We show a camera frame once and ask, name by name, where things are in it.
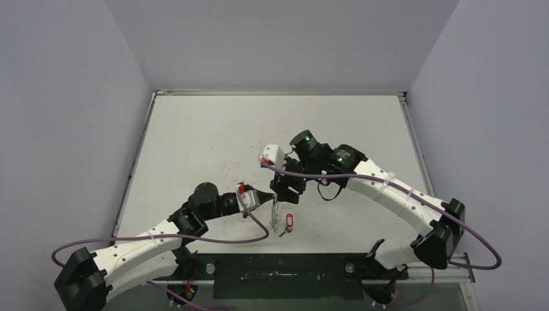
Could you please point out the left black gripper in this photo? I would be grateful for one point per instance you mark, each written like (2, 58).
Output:
(264, 196)

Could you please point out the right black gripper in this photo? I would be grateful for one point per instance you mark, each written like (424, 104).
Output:
(285, 186)

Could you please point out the large metal keyring plate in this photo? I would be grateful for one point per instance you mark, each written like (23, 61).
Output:
(275, 216)

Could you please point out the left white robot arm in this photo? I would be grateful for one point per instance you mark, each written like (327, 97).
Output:
(89, 279)

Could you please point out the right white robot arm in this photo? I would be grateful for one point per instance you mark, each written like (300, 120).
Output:
(435, 221)

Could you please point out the key with red tag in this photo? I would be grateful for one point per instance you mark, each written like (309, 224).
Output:
(288, 228)

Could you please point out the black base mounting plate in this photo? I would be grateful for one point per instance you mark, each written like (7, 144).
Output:
(288, 276)

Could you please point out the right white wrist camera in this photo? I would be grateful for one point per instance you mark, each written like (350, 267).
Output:
(273, 155)

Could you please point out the aluminium frame rail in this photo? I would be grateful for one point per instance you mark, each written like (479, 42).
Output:
(459, 274)

